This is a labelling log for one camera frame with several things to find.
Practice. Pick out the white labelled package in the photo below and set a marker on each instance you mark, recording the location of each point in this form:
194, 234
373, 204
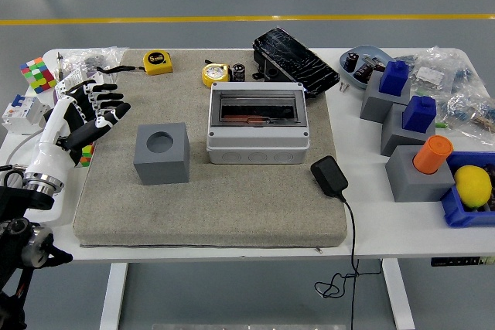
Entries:
73, 77

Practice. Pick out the black capacitor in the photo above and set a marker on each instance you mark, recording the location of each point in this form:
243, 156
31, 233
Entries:
239, 73
351, 61
362, 71

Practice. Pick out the grey-brown mat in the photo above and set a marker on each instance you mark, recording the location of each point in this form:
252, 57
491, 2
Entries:
232, 206

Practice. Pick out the yellow square tape measure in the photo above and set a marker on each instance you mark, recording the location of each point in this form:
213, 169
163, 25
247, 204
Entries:
156, 63

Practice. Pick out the yellow round tape measure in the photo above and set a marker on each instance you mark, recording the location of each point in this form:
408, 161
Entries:
214, 74

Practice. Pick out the blue-grey oval dish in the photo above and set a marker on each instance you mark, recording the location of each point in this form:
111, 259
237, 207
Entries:
369, 52

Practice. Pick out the yellow lemon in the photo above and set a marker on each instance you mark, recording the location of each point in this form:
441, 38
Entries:
472, 185

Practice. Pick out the white circuit breaker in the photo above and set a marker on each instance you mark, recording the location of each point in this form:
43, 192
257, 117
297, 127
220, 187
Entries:
19, 113

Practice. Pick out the thin metal screwdriver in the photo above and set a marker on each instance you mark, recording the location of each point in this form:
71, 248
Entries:
59, 65

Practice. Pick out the clear bag of parts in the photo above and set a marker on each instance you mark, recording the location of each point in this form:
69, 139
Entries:
104, 55

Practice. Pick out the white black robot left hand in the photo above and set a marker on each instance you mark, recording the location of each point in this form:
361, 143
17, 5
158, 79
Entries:
50, 148

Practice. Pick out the clear bag of components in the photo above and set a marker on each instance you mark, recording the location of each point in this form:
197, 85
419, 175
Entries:
433, 71
464, 109

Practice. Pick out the small green piece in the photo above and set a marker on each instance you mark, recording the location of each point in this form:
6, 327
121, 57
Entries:
440, 125

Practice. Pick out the blue plastic block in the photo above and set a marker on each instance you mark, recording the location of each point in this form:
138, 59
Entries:
417, 113
393, 79

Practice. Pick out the black table control panel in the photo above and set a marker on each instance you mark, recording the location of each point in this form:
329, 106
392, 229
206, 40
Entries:
460, 260

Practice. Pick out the white table leg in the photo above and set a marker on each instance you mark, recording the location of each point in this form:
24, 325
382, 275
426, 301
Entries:
112, 295
400, 299

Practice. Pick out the colourful puzzle cube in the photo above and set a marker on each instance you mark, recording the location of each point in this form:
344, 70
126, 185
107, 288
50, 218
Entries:
88, 156
36, 75

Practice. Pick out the grey block with round hole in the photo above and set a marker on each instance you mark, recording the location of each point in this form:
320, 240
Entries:
162, 167

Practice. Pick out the black power adapter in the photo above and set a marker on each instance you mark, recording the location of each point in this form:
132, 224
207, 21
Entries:
328, 175

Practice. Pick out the grey electrical box clear lid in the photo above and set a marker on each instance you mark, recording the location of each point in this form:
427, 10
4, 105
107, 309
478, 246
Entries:
255, 148

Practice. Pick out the white switch module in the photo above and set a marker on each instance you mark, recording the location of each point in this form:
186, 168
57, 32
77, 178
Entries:
104, 77

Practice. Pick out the black cracked glossy case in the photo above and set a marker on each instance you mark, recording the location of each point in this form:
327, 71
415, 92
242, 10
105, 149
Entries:
294, 52

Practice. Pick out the dark grapes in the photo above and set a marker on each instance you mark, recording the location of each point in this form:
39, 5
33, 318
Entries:
491, 171

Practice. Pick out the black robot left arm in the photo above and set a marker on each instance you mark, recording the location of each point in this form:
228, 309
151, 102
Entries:
15, 241

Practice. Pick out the blue plastic bin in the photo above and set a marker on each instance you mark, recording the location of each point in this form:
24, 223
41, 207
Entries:
456, 210

